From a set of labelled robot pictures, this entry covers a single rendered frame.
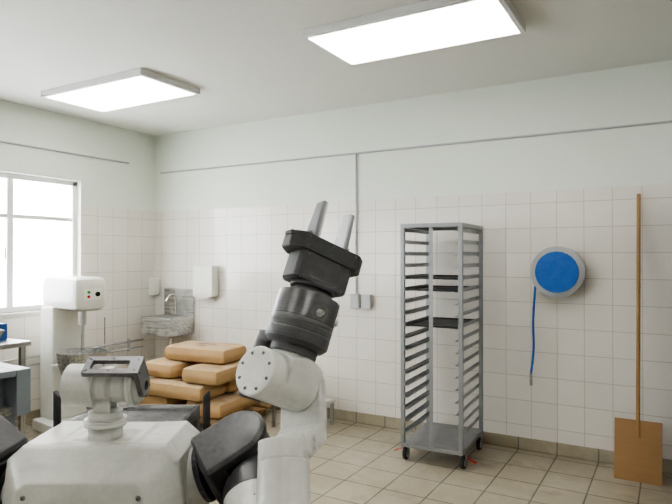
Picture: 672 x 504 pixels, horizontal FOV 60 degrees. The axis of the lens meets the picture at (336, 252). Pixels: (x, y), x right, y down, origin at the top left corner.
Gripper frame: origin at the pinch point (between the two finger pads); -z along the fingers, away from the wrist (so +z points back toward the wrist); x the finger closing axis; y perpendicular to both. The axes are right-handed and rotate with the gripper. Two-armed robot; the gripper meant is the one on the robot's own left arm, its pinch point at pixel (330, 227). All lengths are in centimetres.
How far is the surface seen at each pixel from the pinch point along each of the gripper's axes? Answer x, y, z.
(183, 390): -128, 459, 19
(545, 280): -302, 230, -133
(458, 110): -222, 283, -266
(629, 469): -369, 189, -12
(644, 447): -369, 180, -29
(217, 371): -145, 435, -5
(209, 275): -136, 535, -105
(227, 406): -166, 441, 21
